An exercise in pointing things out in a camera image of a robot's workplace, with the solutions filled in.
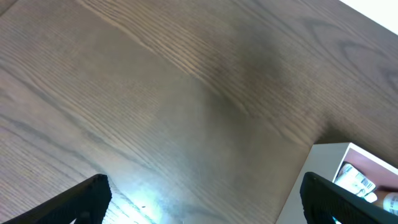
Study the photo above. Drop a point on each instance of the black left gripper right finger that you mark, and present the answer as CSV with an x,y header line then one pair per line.
x,y
326,203

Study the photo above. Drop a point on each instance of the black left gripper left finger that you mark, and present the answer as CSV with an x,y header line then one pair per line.
x,y
86,202

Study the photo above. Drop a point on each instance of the green white soap packet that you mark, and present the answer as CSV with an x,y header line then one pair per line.
x,y
354,181

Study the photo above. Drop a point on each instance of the clear pump bottle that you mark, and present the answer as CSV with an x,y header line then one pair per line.
x,y
390,203

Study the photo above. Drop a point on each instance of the white cardboard box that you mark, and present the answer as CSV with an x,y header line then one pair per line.
x,y
326,161

